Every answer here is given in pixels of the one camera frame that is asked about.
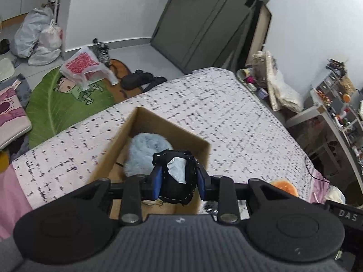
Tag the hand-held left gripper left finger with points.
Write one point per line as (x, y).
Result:
(156, 181)

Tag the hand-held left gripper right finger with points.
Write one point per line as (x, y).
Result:
(202, 181)

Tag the black fabric pouch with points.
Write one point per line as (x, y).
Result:
(175, 189)

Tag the large fluffy blue plush toy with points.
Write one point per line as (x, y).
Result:
(144, 153)

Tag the brown cardboard box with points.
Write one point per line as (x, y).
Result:
(170, 130)

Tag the orange and green plush toy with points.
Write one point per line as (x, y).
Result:
(283, 185)

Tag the cream pillow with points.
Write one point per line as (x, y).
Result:
(336, 194)

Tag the bed with patterned cover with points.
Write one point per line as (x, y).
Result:
(227, 113)

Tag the black sandal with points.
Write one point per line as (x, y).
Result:
(154, 82)
(133, 80)

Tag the white desk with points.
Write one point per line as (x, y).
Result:
(306, 116)

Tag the snack tube can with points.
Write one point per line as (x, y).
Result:
(244, 74)

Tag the orange round mat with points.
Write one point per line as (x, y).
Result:
(122, 69)

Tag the translucent plastic bag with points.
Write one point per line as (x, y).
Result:
(286, 96)

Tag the desk clutter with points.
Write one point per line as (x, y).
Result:
(340, 90)

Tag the green leaf rug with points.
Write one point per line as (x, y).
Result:
(48, 110)

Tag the red-printed plastic bag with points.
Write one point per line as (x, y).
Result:
(82, 65)

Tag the black and white sneakers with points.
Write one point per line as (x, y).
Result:
(100, 49)

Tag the pink bedsheet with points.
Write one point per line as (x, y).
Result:
(11, 198)

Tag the pink cushion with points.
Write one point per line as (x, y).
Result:
(11, 116)

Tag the grey door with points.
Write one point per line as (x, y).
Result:
(198, 19)

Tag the person's grey clothing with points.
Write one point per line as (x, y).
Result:
(8, 255)

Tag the leaning cardboard board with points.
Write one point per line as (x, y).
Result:
(263, 25)

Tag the white knotted plastic bag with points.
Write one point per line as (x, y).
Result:
(51, 38)

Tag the white floor mat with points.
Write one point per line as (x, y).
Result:
(5, 69)

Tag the large grey-white plastic bag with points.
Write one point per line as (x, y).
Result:
(28, 31)

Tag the black slipper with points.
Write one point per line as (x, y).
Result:
(4, 46)

